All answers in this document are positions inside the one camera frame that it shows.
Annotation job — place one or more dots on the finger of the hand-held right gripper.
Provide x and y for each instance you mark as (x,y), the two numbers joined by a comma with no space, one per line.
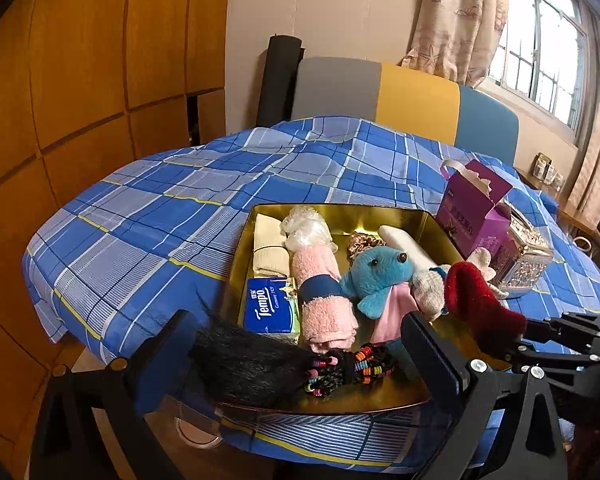
(555,357)
(570,327)

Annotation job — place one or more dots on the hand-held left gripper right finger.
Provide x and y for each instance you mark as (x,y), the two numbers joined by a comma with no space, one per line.
(430,360)

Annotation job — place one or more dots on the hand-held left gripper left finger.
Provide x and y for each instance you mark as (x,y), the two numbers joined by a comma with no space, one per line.
(165,365)

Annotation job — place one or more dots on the pale grey plush toy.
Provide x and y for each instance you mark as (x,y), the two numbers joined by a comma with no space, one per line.
(430,290)

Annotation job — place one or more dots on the red fuzzy sock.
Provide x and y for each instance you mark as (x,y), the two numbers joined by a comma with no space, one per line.
(475,300)

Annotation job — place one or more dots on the blue plush toy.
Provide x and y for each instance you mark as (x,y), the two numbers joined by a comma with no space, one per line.
(380,275)

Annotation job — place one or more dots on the white tube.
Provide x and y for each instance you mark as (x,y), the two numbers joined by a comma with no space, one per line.
(410,247)

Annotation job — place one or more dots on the pink towel roll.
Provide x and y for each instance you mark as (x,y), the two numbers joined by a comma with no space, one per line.
(325,310)

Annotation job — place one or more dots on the blue tissue pack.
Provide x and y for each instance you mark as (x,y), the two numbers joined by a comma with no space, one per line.
(270,307)

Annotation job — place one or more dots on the brown scrunchie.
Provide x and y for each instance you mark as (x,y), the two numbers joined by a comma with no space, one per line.
(365,246)

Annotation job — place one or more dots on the gold tin tray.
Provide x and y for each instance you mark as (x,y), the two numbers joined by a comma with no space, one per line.
(360,217)

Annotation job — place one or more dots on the cream socks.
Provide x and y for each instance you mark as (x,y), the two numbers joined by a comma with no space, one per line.
(270,245)

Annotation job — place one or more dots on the silver ornate tissue box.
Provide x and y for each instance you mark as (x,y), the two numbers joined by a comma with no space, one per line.
(522,260)

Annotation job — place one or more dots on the wooden desk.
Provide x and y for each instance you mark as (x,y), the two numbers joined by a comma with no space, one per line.
(572,215)

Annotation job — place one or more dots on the purple carton box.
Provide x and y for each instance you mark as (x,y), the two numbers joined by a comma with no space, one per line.
(472,220)

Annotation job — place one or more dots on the blue plaid bed sheet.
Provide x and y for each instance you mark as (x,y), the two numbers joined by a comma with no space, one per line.
(145,220)

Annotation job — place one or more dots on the cluster of small jars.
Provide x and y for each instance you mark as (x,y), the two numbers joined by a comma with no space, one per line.
(547,171)

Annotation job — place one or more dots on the grey yellow blue headboard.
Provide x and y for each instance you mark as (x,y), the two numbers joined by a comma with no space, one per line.
(415,100)

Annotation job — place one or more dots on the window with metal bars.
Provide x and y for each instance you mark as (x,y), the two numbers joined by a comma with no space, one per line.
(540,60)

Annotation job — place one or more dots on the wooden wardrobe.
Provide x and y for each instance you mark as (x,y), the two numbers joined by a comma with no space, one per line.
(80,85)

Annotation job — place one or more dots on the black rolled mat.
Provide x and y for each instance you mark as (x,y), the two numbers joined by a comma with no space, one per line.
(279,80)

